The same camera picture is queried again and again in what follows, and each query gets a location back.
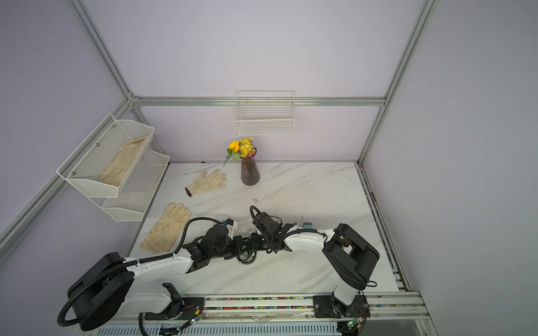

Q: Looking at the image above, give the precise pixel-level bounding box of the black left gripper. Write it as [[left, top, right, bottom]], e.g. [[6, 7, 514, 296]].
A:
[[212, 235, 252, 260]]

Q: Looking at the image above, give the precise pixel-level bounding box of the dark ribbed glass vase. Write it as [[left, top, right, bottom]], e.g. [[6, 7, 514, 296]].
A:
[[241, 157, 260, 186]]

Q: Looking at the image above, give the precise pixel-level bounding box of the upper white mesh shelf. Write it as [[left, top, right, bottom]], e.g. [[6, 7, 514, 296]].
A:
[[56, 114, 154, 197]]

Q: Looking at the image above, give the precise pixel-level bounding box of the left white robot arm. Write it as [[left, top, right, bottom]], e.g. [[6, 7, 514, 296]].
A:
[[57, 219, 266, 331]]

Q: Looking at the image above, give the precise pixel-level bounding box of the cream knit work glove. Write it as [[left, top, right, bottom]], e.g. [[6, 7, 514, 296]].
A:
[[185, 169, 227, 197]]

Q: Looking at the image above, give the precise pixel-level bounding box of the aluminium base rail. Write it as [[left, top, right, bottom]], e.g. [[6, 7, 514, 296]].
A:
[[202, 292, 432, 323]]

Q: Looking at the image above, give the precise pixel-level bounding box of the lower white mesh shelf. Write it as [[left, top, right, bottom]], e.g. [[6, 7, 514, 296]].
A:
[[86, 150, 170, 222]]

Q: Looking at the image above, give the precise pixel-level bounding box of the yellow leather work glove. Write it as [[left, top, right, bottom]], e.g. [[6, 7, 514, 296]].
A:
[[140, 202, 192, 253]]

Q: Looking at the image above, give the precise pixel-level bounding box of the clear empty plastic pouch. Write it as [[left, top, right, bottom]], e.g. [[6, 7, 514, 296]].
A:
[[235, 221, 251, 237]]

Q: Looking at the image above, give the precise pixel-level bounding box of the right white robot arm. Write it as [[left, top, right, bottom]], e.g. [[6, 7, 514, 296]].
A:
[[249, 206, 380, 308]]

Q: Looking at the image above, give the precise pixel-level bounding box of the clear pouch with black zipper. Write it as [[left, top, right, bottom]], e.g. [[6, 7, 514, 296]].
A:
[[236, 249, 257, 265]]

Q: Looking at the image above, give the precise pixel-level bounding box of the yellow flower bouquet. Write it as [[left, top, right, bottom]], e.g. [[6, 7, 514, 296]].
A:
[[223, 137, 257, 166]]

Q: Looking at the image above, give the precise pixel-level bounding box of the white mesh shelf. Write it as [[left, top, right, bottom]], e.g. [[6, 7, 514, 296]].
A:
[[86, 150, 170, 222], [56, 114, 154, 197]]

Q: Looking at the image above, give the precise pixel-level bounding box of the white wire wall basket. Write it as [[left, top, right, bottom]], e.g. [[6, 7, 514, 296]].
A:
[[233, 90, 296, 136]]

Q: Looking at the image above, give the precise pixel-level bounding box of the beige glove in shelf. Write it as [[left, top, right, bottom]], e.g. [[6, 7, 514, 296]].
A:
[[98, 136, 148, 187]]

